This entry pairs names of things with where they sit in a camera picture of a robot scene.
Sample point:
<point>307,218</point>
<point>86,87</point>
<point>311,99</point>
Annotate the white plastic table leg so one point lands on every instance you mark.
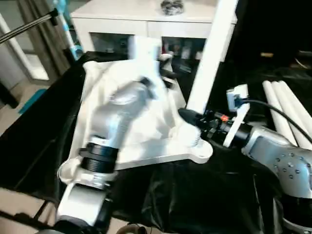
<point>214,61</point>
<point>299,102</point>
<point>278,114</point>
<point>292,114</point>

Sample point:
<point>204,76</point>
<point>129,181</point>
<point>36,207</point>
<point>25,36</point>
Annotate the white plastic table top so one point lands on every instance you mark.
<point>146,146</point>

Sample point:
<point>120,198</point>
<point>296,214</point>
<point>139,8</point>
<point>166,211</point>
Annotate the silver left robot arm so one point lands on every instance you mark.
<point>117,117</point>

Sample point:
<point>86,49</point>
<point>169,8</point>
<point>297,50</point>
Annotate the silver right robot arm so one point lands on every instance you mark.
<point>275,151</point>

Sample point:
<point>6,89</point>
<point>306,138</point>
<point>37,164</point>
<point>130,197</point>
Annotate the clear bag of dark items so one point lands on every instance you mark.
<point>171,7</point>

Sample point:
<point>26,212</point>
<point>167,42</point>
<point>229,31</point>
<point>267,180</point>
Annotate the black plastic mat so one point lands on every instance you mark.
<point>182,195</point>

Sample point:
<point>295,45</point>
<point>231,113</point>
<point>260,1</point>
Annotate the white sideboard cabinet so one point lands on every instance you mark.
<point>117,17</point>

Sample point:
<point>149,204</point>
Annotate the small yellow label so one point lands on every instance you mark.
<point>266,54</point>

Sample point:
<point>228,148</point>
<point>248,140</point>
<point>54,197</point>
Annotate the grey brown curtain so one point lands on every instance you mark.
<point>44,44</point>

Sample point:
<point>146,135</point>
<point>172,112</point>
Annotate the teal flat object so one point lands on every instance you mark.
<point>33,101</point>

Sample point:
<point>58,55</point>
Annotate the grey metal pole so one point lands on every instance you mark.
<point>26,26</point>

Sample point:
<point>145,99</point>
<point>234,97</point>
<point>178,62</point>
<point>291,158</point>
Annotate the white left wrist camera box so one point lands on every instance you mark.
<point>143,53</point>

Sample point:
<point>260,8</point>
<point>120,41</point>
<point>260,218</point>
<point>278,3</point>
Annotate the black metal stand frame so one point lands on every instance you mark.
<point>24,214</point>

